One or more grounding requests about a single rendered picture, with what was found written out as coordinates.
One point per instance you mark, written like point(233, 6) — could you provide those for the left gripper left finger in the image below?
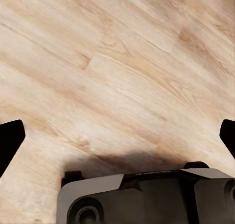
point(12, 134)

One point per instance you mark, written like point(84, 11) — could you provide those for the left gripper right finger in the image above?
point(227, 135)

